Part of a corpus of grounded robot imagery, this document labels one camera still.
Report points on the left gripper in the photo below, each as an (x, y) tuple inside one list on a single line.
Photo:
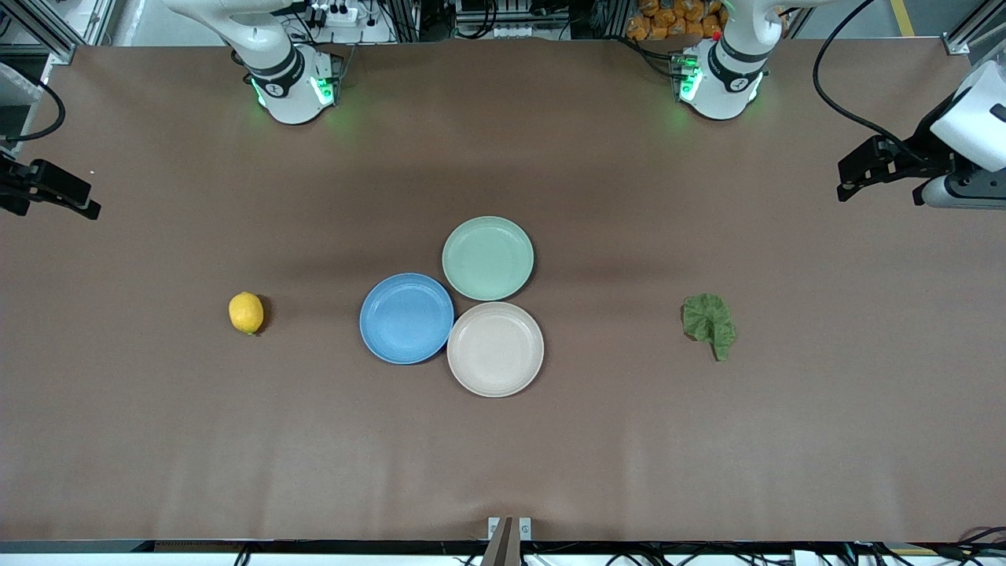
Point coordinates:
[(925, 150)]

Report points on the yellow lemon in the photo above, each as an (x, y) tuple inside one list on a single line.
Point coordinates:
[(246, 313)]

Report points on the green lettuce leaf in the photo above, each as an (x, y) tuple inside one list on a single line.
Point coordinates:
[(703, 318)]

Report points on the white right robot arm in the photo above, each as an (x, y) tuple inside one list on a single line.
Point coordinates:
[(287, 94)]

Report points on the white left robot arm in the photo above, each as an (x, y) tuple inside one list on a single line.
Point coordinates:
[(727, 86)]

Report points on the black arm base connector block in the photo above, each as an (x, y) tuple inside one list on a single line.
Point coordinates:
[(685, 75), (330, 75)]

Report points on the bag of oranges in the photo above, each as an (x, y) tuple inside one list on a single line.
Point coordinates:
[(676, 20)]

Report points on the brown table cover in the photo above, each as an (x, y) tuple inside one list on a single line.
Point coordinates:
[(157, 432)]

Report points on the white power strip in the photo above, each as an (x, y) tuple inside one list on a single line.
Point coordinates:
[(334, 13)]

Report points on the blue plate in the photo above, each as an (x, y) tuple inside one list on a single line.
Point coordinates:
[(405, 318)]

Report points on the white electronics box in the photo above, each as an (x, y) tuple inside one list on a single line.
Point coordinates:
[(503, 20)]

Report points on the pale green plate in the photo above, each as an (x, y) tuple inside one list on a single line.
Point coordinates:
[(487, 258)]

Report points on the beige plate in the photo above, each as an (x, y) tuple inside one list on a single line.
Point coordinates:
[(495, 350)]

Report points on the aluminium frame rail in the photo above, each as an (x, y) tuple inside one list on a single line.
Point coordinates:
[(971, 31), (47, 31)]

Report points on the metal bracket with post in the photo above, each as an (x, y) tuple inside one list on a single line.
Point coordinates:
[(508, 542)]

